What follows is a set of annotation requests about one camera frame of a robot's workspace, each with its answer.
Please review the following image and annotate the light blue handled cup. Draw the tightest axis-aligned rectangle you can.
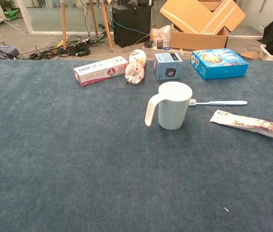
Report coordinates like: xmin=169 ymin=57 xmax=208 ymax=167
xmin=144 ymin=81 xmax=193 ymax=131

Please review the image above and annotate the light blue toothbrush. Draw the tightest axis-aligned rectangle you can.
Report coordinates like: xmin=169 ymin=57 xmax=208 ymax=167
xmin=188 ymin=99 xmax=248 ymax=106

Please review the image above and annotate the white toothpaste tube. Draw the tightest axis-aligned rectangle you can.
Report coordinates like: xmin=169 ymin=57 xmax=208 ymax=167
xmin=210 ymin=109 xmax=273 ymax=142

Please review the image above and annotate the white pink toothpaste box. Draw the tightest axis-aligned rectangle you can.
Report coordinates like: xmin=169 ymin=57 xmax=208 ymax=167
xmin=73 ymin=56 xmax=129 ymax=87

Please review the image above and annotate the clear plastic drink bottle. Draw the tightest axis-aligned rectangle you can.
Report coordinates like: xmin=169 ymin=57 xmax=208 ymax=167
xmin=124 ymin=49 xmax=147 ymax=85

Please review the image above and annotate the small blue speaker box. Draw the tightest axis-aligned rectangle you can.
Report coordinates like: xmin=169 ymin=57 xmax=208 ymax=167
xmin=153 ymin=52 xmax=184 ymax=81

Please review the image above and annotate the blue felt table mat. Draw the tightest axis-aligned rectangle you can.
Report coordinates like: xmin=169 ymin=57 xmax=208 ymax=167
xmin=0 ymin=59 xmax=273 ymax=232

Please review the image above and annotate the white plastic bag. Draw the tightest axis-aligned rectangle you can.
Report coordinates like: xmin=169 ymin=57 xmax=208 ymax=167
xmin=151 ymin=25 xmax=172 ymax=48

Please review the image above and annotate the black computer tower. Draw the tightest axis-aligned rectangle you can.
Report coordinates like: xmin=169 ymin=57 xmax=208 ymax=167
xmin=112 ymin=4 xmax=152 ymax=48

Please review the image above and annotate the wooden easel leg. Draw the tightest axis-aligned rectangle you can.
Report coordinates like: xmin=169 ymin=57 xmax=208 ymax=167
xmin=99 ymin=0 xmax=114 ymax=52
xmin=60 ymin=0 xmax=68 ymax=51
xmin=89 ymin=0 xmax=99 ymax=36

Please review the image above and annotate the blue cookie box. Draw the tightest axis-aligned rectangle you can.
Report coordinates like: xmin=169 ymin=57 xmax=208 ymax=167
xmin=190 ymin=48 xmax=250 ymax=81

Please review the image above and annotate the open cardboard box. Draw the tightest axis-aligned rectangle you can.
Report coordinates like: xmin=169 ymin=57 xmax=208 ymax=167
xmin=159 ymin=0 xmax=246 ymax=51

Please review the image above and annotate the flat cardboard piece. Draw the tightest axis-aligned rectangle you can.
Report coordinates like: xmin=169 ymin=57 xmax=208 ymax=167
xmin=240 ymin=51 xmax=260 ymax=60

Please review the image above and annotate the green bag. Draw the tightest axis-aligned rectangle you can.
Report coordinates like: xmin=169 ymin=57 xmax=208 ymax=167
xmin=3 ymin=9 xmax=20 ymax=22

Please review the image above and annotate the blue network cable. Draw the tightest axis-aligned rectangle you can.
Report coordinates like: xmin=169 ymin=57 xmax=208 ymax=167
xmin=113 ymin=18 xmax=151 ymax=34

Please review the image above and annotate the black cable pile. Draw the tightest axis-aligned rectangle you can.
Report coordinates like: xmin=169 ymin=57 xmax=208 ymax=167
xmin=20 ymin=35 xmax=114 ymax=60

